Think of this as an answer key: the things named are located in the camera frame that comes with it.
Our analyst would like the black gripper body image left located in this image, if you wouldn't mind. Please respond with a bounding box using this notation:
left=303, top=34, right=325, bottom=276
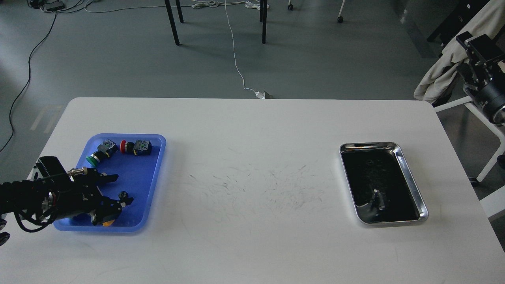
left=43, top=173, right=104, bottom=221

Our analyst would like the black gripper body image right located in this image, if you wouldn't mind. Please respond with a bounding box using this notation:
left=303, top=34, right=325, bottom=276
left=472, top=79, right=505, bottom=124

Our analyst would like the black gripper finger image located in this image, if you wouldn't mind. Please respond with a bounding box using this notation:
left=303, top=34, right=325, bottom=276
left=81, top=168, right=119, bottom=188
left=456, top=34, right=504, bottom=86
left=456, top=62, right=482, bottom=97
left=92, top=196, right=134, bottom=226

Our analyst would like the blue plastic tray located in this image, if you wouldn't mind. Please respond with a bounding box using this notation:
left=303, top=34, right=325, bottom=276
left=54, top=133, right=166, bottom=234

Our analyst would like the silver metal tray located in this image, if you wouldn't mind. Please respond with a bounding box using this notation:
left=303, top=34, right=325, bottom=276
left=339, top=142, right=429, bottom=226

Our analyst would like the white power adapter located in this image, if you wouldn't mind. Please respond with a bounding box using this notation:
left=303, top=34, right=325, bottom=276
left=255, top=91, right=273, bottom=99

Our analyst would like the black table leg left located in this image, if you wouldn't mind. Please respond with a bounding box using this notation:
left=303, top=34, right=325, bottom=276
left=164, top=0, right=185, bottom=46

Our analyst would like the black table leg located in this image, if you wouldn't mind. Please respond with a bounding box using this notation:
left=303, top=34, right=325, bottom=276
left=260, top=0, right=267, bottom=44
left=164, top=0, right=185, bottom=46

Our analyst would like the black table leg right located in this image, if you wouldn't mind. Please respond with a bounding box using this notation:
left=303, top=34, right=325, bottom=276
left=260, top=0, right=267, bottom=44

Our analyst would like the yellow push button switch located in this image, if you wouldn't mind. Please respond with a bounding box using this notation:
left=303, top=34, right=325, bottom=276
left=102, top=220, right=114, bottom=228

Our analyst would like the green push button switch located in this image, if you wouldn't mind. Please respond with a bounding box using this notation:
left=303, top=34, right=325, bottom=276
left=86, top=139, right=119, bottom=167

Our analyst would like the red push button switch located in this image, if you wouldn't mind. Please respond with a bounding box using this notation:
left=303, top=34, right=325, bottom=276
left=119, top=140, right=153, bottom=156

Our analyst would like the black cable on floor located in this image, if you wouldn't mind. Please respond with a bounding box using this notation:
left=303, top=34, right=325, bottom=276
left=0, top=0, right=93, bottom=152

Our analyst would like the white cable on floor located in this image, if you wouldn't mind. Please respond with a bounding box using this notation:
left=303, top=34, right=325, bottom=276
left=191, top=0, right=269, bottom=95

